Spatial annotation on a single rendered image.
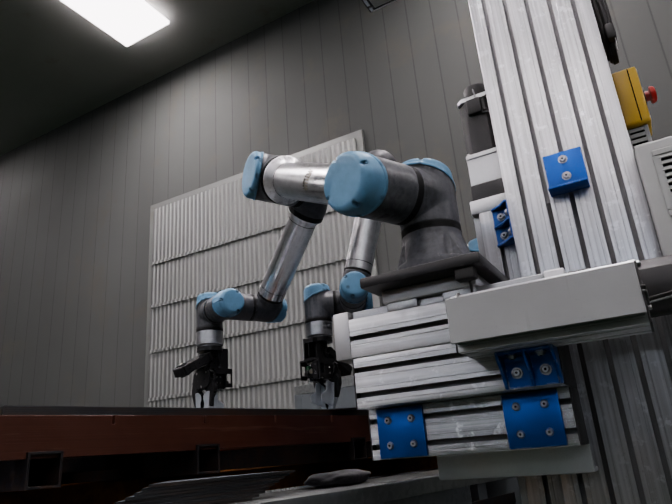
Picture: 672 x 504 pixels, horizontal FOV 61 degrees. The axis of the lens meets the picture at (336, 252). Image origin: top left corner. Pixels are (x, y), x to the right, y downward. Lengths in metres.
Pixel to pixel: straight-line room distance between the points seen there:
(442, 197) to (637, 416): 0.51
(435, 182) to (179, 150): 5.51
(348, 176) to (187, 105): 5.73
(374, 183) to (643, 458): 0.65
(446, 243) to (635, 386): 0.41
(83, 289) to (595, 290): 6.45
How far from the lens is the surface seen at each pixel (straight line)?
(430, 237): 1.07
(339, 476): 1.20
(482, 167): 1.39
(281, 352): 4.90
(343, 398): 2.51
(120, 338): 6.35
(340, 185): 1.05
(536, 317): 0.86
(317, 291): 1.63
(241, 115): 6.09
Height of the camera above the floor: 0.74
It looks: 19 degrees up
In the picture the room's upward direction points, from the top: 5 degrees counter-clockwise
